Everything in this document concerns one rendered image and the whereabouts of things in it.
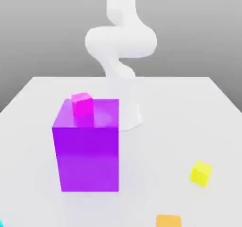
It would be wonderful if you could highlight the small magenta cube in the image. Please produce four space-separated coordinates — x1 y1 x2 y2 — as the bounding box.
71 92 95 127

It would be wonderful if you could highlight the small yellow cube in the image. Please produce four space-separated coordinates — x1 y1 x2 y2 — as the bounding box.
190 160 214 188

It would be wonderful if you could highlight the small orange cube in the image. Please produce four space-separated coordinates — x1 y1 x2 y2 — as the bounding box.
156 214 182 227

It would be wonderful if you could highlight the large purple box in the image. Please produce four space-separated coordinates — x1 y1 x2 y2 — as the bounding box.
52 98 120 193

